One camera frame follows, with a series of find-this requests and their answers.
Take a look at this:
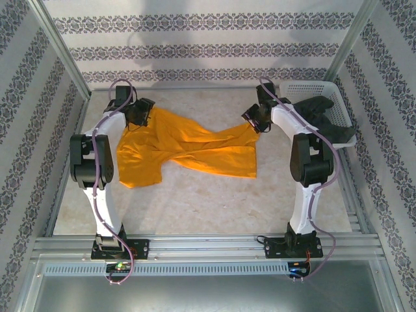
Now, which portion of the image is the aluminium corner post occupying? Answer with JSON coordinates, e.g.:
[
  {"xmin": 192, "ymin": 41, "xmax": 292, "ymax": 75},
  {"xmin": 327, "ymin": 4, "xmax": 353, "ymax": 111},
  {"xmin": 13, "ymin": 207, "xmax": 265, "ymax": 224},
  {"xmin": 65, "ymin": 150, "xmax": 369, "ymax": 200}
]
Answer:
[
  {"xmin": 28, "ymin": 0, "xmax": 92, "ymax": 100},
  {"xmin": 324, "ymin": 0, "xmax": 380, "ymax": 82}
]

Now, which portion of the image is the slotted grey cable duct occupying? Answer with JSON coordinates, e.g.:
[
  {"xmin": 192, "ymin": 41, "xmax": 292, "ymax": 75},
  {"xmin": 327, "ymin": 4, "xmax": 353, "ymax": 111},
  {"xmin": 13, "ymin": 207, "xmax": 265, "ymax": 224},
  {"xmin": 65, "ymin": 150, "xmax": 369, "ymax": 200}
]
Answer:
[{"xmin": 42, "ymin": 261, "xmax": 326, "ymax": 276}]

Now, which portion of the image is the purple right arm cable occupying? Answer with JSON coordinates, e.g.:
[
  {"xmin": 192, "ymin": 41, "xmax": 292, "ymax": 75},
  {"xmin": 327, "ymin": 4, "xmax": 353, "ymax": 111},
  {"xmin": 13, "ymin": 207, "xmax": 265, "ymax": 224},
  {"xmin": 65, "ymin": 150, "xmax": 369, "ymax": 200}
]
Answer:
[{"xmin": 259, "ymin": 77, "xmax": 341, "ymax": 282}]

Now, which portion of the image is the white perforated plastic basket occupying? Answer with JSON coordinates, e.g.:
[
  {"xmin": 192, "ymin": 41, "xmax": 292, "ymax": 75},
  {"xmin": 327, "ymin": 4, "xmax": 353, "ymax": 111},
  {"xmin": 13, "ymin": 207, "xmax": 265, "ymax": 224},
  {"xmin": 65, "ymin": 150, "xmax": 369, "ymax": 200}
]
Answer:
[{"xmin": 279, "ymin": 80, "xmax": 358, "ymax": 151}]

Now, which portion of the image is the black t-shirt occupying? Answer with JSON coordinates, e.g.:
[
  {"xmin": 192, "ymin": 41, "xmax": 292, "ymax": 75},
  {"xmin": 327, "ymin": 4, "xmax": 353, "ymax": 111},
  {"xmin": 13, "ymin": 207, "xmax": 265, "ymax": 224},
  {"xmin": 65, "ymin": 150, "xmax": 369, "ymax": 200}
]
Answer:
[{"xmin": 291, "ymin": 96, "xmax": 358, "ymax": 146}]

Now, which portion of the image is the aluminium frame rail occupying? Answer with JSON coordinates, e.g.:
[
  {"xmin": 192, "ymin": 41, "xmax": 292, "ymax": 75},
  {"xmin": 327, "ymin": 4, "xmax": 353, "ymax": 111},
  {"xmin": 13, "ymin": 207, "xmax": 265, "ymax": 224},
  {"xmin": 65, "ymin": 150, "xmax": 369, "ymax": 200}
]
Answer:
[{"xmin": 31, "ymin": 233, "xmax": 384, "ymax": 261}]

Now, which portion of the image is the orange t-shirt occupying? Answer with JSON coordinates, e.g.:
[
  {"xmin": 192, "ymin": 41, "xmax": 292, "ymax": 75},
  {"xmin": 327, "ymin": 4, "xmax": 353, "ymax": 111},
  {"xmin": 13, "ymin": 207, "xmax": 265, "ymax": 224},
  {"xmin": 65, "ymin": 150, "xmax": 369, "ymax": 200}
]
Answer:
[{"xmin": 116, "ymin": 106, "xmax": 261, "ymax": 189}]

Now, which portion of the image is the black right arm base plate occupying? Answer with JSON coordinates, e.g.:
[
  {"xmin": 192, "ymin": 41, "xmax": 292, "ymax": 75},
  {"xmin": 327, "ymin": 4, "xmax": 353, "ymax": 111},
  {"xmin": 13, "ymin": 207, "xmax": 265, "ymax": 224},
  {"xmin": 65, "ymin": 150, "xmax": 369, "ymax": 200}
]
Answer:
[{"xmin": 263, "ymin": 235, "xmax": 324, "ymax": 259}]

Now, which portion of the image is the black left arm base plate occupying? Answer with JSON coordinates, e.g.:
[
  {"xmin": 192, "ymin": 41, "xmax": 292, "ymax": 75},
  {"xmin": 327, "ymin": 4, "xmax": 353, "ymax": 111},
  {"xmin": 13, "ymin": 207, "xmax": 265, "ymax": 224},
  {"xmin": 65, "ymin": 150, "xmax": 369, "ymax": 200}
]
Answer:
[{"xmin": 90, "ymin": 239, "xmax": 150, "ymax": 260}]

